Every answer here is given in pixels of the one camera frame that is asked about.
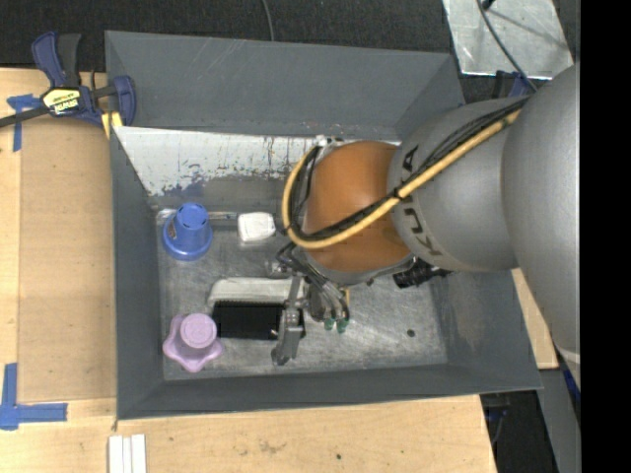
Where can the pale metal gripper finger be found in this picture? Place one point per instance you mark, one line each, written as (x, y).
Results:
(290, 339)
(279, 268)

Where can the small white plastic box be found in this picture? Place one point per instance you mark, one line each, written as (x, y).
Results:
(255, 226)

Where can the black brush with silver back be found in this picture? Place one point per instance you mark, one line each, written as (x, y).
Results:
(244, 319)

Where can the lilac flower-shaped cup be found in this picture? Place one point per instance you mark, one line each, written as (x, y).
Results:
(193, 340)

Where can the blue plastic cup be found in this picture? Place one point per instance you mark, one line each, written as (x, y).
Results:
(188, 232)

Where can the grey metal bin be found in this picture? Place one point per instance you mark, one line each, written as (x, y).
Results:
(246, 87)

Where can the black cylinder on white bracket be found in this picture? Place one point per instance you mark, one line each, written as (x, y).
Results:
(414, 275)

